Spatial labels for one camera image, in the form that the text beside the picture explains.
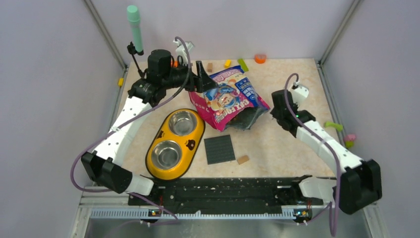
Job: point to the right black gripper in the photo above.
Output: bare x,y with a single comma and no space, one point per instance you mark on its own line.
273,113

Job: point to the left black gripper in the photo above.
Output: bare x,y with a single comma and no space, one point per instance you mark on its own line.
200,82

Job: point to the pink pet food bag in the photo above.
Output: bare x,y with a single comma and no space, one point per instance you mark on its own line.
234,103

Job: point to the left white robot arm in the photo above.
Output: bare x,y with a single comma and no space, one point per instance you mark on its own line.
159,84

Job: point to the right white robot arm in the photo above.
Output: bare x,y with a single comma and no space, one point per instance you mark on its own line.
360,180

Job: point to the yellow double pet bowl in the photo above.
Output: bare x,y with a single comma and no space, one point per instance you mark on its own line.
172,151

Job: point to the small wooden cube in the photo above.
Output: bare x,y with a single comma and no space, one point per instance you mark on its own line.
210,67

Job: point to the small yellow block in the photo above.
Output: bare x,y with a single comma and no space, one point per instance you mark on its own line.
227,64

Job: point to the green lego brick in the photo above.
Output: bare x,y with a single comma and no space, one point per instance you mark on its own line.
243,65

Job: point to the orange semicircle container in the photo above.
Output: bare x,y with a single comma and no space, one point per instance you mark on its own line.
260,58

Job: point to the green bone toy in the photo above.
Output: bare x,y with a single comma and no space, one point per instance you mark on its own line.
334,125

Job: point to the small wooden block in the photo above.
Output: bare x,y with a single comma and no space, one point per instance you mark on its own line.
243,159

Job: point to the dark grey square baseplate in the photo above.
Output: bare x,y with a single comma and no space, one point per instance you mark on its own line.
219,149

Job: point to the pink green toy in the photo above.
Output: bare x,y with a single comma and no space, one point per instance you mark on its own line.
349,140

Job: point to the green microphone on tripod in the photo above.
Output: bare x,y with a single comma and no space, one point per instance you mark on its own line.
136,46

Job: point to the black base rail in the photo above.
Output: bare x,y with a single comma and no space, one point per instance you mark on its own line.
229,196

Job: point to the yellow clip on frame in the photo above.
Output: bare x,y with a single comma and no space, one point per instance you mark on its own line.
121,82

